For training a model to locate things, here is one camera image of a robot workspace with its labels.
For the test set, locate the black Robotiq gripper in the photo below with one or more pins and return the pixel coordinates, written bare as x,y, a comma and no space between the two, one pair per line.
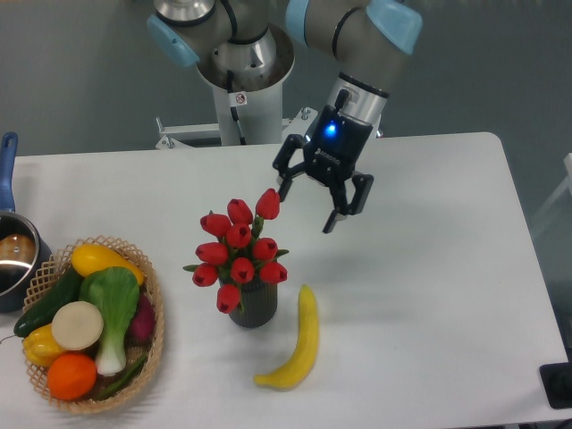
330,158

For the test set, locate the red tulip bouquet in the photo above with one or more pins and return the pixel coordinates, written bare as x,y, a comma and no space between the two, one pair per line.
239,254

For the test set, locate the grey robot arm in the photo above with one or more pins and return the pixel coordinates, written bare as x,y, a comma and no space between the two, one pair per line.
370,40

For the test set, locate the dark grey ribbed vase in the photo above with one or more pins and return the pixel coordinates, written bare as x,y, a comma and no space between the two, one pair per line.
249,305

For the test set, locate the yellow banana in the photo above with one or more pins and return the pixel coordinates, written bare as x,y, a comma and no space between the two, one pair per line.
295,370

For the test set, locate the green bok choy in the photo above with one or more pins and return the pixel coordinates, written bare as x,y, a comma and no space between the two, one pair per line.
114,291

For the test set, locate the purple sweet potato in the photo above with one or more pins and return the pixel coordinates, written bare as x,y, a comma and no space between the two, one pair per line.
143,323

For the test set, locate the yellow squash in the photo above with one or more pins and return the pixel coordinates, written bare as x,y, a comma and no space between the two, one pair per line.
87,259

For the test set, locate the green chili pepper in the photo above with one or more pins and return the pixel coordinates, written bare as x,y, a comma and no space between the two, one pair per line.
125,379

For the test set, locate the woven wicker basket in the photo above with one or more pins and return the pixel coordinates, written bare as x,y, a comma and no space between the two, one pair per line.
143,354

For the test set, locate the green cucumber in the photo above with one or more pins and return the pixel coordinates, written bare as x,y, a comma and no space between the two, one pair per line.
66,290

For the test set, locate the white round radish slice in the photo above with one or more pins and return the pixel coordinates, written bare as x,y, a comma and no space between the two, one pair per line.
77,325

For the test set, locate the black device at edge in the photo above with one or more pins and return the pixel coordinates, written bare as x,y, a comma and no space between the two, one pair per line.
556,380

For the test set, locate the blue saucepan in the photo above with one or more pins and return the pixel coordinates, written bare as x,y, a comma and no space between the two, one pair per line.
22,249

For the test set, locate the orange fruit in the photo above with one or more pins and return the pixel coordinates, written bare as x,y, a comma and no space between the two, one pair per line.
71,376

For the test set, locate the yellow bell pepper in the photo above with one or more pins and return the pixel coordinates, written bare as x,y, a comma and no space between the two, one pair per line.
41,348

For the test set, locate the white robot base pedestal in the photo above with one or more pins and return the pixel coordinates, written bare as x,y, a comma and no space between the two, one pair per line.
246,82

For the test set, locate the white frame at right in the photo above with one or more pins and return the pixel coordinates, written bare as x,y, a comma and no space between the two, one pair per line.
555,206

